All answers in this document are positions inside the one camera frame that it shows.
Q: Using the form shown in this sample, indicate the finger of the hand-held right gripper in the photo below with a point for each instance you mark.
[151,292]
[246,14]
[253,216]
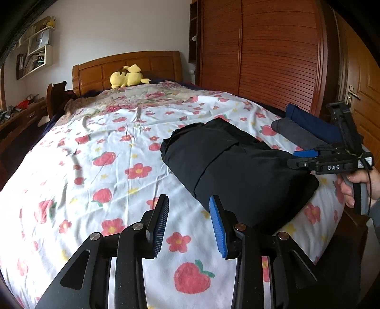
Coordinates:
[305,153]
[301,164]

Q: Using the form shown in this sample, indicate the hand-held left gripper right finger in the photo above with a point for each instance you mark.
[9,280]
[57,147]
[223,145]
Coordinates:
[216,225]

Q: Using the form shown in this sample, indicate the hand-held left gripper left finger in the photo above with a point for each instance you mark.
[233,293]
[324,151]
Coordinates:
[158,225]

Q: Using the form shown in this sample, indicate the black coat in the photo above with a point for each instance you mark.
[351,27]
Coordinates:
[237,166]

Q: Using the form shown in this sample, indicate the person's right hand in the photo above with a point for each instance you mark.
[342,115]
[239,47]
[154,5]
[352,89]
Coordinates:
[346,190]

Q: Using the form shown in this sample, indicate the folded grey cloth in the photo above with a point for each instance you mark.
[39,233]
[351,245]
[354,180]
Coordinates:
[297,133]

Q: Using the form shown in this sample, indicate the folded navy cloth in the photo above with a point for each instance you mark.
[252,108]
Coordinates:
[314,121]

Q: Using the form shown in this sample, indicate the wooden door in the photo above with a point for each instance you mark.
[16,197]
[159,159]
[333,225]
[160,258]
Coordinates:
[365,74]

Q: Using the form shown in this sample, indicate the white floral bed sheet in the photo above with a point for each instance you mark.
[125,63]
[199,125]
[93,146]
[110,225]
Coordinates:
[104,142]

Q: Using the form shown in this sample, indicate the wooden slatted wardrobe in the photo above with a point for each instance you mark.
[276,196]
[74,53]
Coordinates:
[267,53]

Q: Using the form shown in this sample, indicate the beige floral blanket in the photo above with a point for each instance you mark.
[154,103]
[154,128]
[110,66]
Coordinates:
[124,96]

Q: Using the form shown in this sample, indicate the yellow plush toy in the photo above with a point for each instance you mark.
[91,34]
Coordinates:
[127,77]

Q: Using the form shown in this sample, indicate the dark wooden chair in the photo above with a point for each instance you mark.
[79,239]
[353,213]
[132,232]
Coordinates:
[55,98]

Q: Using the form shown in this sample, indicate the narrow wooden open shelf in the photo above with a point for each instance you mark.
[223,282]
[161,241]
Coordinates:
[193,26]

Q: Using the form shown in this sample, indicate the wooden bed headboard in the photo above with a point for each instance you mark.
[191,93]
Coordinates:
[95,68]

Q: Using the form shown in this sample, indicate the long wooden desk cabinet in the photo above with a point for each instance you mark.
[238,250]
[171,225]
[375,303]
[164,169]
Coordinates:
[17,124]

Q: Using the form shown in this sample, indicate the red cloth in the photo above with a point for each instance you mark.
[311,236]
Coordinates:
[23,104]

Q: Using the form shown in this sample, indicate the white wall shelf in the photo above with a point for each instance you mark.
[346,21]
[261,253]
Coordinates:
[38,56]

